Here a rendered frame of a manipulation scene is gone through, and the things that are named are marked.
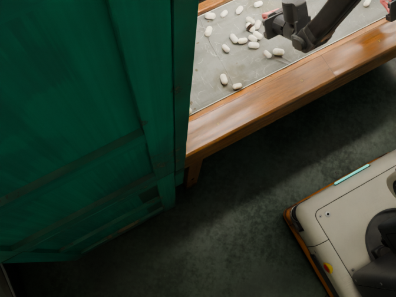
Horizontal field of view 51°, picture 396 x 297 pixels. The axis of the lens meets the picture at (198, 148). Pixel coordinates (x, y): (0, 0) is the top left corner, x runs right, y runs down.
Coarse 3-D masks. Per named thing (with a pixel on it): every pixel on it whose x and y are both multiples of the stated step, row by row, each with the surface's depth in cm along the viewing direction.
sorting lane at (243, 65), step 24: (240, 0) 144; (264, 0) 144; (312, 0) 145; (216, 24) 141; (240, 24) 141; (360, 24) 144; (216, 48) 139; (240, 48) 139; (264, 48) 139; (288, 48) 140; (216, 72) 136; (240, 72) 137; (264, 72) 137; (192, 96) 134; (216, 96) 134
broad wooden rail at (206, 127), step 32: (384, 32) 140; (320, 64) 136; (352, 64) 137; (256, 96) 132; (288, 96) 133; (320, 96) 151; (192, 128) 128; (224, 128) 129; (256, 128) 144; (192, 160) 137
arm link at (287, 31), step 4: (288, 24) 119; (292, 24) 116; (284, 28) 120; (288, 28) 118; (292, 28) 117; (284, 32) 120; (288, 32) 118; (292, 32) 117; (284, 36) 121; (288, 36) 119
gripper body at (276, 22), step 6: (282, 12) 124; (270, 18) 124; (276, 18) 123; (282, 18) 122; (264, 24) 124; (270, 24) 125; (276, 24) 123; (282, 24) 121; (270, 30) 126; (276, 30) 124; (282, 30) 121; (270, 36) 127; (282, 36) 123
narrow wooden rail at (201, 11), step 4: (208, 0) 140; (212, 0) 140; (216, 0) 140; (220, 0) 140; (224, 0) 141; (228, 0) 142; (232, 0) 143; (200, 4) 140; (204, 4) 140; (208, 4) 140; (212, 4) 140; (216, 4) 140; (220, 4) 142; (200, 8) 139; (204, 8) 139; (208, 8) 140; (212, 8) 141; (200, 12) 140; (204, 12) 141
